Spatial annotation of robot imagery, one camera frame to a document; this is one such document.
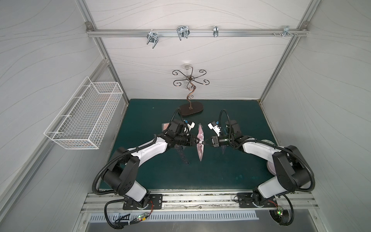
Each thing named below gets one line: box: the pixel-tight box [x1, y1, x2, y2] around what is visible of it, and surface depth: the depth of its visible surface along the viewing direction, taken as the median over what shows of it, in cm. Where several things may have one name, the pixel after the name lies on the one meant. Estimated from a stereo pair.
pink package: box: [197, 123, 205, 162], surface depth 83 cm
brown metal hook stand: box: [171, 67, 211, 116], surface depth 103 cm
